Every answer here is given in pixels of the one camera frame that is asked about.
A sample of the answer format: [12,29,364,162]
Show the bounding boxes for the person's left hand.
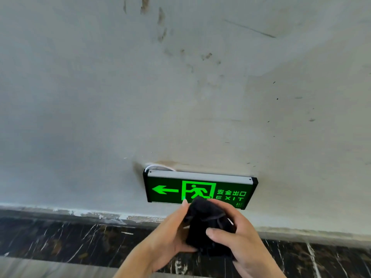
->
[139,199,198,273]

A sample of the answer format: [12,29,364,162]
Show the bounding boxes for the person's right hand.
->
[205,199,286,278]

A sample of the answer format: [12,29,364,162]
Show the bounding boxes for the black cloth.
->
[183,196,237,257]

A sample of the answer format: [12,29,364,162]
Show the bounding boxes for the person's left forearm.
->
[113,248,158,278]

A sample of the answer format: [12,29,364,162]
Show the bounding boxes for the green illuminated exit sign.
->
[143,169,259,210]

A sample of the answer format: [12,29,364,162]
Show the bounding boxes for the dark marble baseboard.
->
[0,209,371,278]

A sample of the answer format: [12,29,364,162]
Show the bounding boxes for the white cable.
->
[144,163,176,173]

